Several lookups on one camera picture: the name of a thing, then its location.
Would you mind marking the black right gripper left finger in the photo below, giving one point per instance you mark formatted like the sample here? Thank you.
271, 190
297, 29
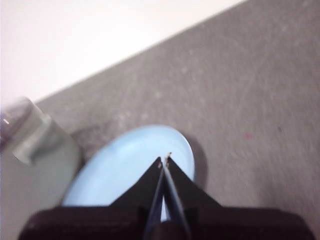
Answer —
105, 222

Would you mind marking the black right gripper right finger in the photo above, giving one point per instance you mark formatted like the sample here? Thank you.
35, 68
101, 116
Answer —
225, 222

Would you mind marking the blue round plate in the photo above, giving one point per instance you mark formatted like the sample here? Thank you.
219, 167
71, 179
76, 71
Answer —
120, 160

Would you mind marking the pale green electric steamer pot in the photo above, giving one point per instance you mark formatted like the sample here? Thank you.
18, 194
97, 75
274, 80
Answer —
37, 165

